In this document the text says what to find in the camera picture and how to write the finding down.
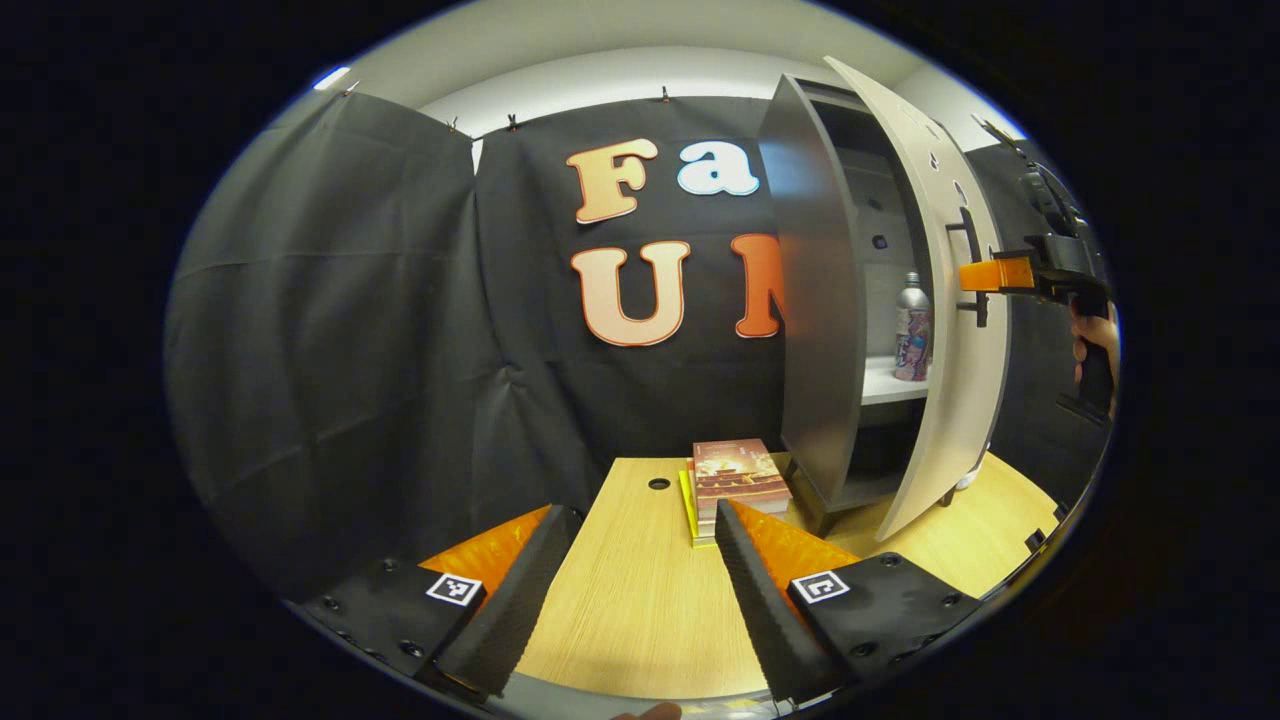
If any black backdrop cloth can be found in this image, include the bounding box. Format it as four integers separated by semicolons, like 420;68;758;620
165;90;1116;601

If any black table clamp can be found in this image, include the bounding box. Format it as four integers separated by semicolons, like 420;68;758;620
1024;505;1063;554

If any white cabinet door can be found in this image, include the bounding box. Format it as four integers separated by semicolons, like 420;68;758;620
823;55;1013;543

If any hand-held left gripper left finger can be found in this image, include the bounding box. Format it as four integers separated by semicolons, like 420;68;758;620
285;503;583;701

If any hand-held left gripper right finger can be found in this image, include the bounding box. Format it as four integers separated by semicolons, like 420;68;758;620
714;499;986;706

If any silver bottle with colourful label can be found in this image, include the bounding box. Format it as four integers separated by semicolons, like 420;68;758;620
893;271;933;383

